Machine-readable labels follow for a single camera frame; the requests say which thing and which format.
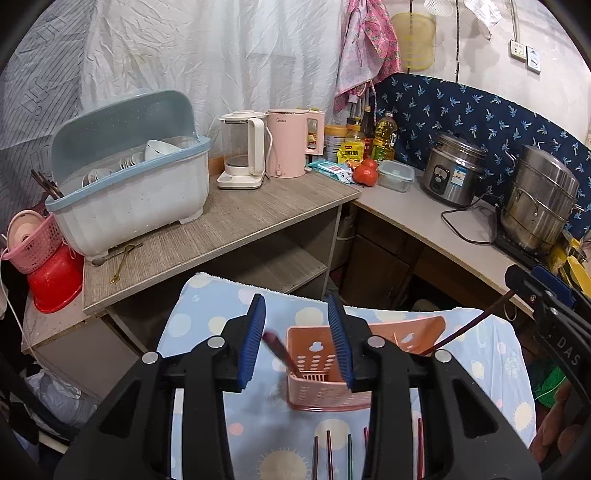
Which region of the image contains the steel rice cooker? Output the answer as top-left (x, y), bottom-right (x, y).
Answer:
top-left (420, 132), bottom-right (488, 208)

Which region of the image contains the yellow cutting board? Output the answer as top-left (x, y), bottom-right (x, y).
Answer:
top-left (390, 11), bottom-right (437, 72)

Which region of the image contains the grey striped sheet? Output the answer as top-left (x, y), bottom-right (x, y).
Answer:
top-left (0, 0), bottom-right (107, 232)

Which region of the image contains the yellow plastic item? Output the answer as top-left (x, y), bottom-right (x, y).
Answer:
top-left (549, 240), bottom-right (591, 296)

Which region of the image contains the grey plastic bag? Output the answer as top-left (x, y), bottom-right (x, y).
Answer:
top-left (25, 369), bottom-right (99, 426)

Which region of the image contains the white towel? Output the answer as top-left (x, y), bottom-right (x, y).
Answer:
top-left (464, 0), bottom-right (502, 28)

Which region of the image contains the black power cable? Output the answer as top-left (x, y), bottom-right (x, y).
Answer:
top-left (441, 191), bottom-right (502, 245)

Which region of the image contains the yellow seasoning packet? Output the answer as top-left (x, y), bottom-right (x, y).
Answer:
top-left (337, 141), bottom-right (369, 165)

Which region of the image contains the bundle of dark chopsticks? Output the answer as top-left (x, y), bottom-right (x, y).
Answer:
top-left (30, 169), bottom-right (65, 200)

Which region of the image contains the large red tomato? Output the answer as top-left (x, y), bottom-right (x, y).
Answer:
top-left (353, 164), bottom-right (379, 186)

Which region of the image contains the pink electric kettle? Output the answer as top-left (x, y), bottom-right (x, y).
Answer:
top-left (265, 107), bottom-right (325, 179)

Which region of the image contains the pink perforated utensil basket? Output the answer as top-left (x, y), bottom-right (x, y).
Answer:
top-left (285, 315), bottom-right (448, 413)

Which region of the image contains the white glass kettle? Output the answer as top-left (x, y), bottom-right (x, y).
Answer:
top-left (217, 111), bottom-right (270, 191)

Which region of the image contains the pink round lid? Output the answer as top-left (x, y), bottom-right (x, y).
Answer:
top-left (7, 210), bottom-right (42, 250)

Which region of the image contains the black wall cable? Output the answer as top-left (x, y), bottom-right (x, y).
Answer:
top-left (454, 0), bottom-right (461, 84)

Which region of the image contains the blue polka dot blanket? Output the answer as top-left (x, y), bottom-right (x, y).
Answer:
top-left (154, 272), bottom-right (539, 480)

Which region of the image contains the pink plastic mesh basket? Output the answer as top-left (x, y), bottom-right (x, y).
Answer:
top-left (2, 213), bottom-right (65, 274)

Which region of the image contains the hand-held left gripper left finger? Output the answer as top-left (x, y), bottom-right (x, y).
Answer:
top-left (53, 293), bottom-right (267, 480)

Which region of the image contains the blue patterned cloth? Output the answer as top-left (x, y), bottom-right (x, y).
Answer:
top-left (372, 73), bottom-right (591, 241)

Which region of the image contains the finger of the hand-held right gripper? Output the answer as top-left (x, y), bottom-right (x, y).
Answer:
top-left (504, 265), bottom-right (561, 333)
top-left (531, 265), bottom-right (577, 310)

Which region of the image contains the blue white dish drainer box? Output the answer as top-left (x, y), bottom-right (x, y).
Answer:
top-left (45, 89), bottom-right (212, 258)

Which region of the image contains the metal spoon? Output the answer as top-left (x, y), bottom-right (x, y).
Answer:
top-left (91, 247), bottom-right (139, 267)

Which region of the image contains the grey wood shelf desk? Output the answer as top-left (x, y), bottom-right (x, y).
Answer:
top-left (21, 173), bottom-right (363, 356)

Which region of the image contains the steel steamer pot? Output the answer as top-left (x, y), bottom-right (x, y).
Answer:
top-left (500, 144), bottom-right (583, 254)

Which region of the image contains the white blue wipes pack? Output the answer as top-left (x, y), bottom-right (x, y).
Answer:
top-left (323, 164), bottom-right (357, 185)

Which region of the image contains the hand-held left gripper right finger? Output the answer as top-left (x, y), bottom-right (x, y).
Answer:
top-left (327, 294), bottom-right (541, 480)

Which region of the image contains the clear container green rim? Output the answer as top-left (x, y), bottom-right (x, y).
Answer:
top-left (376, 160), bottom-right (415, 193)

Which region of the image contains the white wrinkled sheet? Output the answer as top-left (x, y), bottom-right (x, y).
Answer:
top-left (83, 0), bottom-right (352, 153)

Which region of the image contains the red plastic basin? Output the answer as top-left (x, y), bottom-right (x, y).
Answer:
top-left (26, 244), bottom-right (85, 313)

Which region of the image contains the yellow cooking oil bottle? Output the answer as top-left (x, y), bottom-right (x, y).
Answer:
top-left (372, 112), bottom-right (399, 161)

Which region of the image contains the pink floral apron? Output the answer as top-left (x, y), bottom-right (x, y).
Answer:
top-left (333, 0), bottom-right (402, 114)

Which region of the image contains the yellow lid tin can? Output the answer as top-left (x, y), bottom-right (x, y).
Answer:
top-left (324, 124), bottom-right (347, 162)

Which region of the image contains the black induction cooker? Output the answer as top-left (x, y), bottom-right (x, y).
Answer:
top-left (492, 222), bottom-right (555, 271)

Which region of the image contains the large white bowl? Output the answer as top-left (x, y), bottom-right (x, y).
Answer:
top-left (145, 140), bottom-right (184, 162)

